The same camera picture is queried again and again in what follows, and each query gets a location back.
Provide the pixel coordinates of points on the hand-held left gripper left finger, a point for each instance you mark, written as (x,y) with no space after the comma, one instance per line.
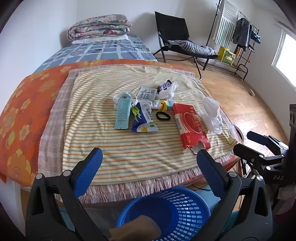
(90,169)

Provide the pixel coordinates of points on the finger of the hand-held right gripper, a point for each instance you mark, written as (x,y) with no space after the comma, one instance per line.
(259,139)
(252,156)

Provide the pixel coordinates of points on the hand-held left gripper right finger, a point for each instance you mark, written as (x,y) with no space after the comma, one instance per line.
(211,171)

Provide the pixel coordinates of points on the red cardboard box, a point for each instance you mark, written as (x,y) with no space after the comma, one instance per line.
(192,129)

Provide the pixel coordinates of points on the blue plastic basket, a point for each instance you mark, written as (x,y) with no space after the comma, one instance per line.
(175,208)

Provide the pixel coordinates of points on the white plastic bag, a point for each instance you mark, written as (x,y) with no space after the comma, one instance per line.
(170,91)
(211,115)

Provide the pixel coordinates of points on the white looped band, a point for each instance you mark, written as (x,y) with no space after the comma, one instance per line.
(116,99)

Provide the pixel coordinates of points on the white round bin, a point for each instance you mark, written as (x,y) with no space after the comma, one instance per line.
(240,134)

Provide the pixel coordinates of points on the yellow striped blanket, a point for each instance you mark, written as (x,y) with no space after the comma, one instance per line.
(129,153)

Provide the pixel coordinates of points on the pink checked fringed blanket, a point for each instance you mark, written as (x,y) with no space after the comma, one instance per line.
(55,129)

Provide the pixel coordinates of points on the teal tube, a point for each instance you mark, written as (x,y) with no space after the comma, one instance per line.
(122,113)

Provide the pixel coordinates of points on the blue and white snack wrapper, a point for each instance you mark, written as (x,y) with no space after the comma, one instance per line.
(142,120)

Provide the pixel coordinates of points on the black clothes rack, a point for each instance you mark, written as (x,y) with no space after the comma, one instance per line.
(242,62)

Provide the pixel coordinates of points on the colourful striped wrapper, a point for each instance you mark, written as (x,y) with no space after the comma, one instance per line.
(164,104)

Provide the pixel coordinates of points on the window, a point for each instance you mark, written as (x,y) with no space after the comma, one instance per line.
(285,55)

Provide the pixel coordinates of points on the yellow crate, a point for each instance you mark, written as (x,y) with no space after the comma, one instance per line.
(225,54)

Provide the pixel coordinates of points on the grey label packet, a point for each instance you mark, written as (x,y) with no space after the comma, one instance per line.
(145,93)

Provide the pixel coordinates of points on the brown candy bar wrapper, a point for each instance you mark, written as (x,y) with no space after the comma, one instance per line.
(163,86)

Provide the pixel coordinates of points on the dark hanging clothes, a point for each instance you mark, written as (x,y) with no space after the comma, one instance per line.
(241,34)

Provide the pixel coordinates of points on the striped cloth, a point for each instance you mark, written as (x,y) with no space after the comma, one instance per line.
(194,47)

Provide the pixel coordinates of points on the green striped towel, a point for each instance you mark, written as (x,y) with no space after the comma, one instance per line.
(225,25)

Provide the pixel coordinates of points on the blue checked bedsheet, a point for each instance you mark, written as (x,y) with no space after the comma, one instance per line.
(97,49)

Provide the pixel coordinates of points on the folded floral quilt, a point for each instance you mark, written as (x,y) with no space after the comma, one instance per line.
(99,27)

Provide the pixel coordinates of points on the black folding chair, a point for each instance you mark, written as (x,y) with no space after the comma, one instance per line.
(171,26)

